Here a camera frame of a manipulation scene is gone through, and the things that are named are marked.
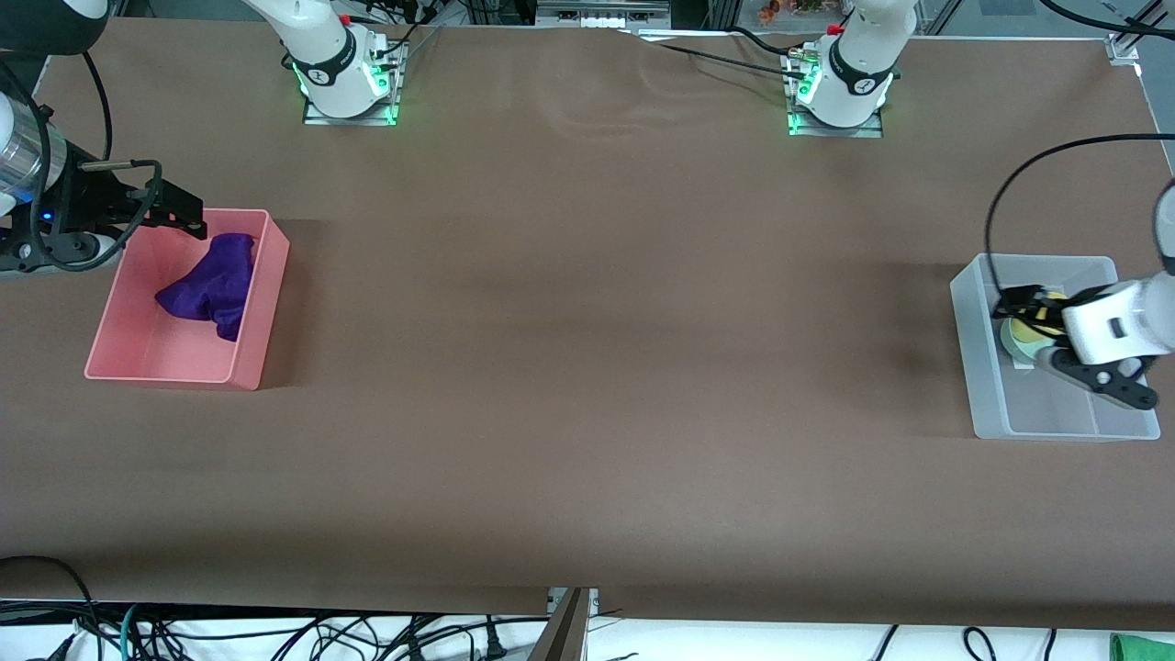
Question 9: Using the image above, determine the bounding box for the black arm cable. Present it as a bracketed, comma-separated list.
[985, 134, 1175, 318]
[81, 50, 114, 166]

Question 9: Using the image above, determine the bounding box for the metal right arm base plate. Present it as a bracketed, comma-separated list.
[302, 37, 401, 127]

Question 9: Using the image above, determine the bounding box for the translucent white plastic bin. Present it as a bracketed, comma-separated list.
[949, 253, 1162, 442]

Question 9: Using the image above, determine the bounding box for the pink plastic bin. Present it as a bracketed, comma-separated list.
[84, 208, 291, 392]

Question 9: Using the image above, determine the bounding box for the purple cloth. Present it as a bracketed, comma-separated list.
[154, 232, 258, 342]

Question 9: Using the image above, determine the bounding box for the grey metal box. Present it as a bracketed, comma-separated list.
[537, 0, 671, 28]

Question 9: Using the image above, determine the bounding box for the green cloth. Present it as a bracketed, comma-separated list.
[1109, 632, 1175, 661]

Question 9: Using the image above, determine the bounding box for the mint green bowl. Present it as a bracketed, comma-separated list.
[999, 317, 1057, 365]

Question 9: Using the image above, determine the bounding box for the grey metal frame post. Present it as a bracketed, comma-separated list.
[528, 588, 602, 661]

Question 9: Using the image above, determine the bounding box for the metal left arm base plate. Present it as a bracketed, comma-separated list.
[786, 50, 885, 139]

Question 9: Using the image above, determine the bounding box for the yellow cup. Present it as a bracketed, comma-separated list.
[1008, 292, 1070, 354]

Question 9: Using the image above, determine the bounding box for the black table cable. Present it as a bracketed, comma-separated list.
[643, 39, 804, 79]
[730, 26, 809, 56]

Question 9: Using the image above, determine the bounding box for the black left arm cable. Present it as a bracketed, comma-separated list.
[985, 134, 1175, 318]

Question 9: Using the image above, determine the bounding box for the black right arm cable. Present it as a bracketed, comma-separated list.
[81, 50, 114, 166]

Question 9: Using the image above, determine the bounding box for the black background cable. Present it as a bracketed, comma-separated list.
[1040, 0, 1175, 42]

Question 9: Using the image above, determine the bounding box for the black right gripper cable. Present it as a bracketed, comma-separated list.
[41, 158, 166, 272]

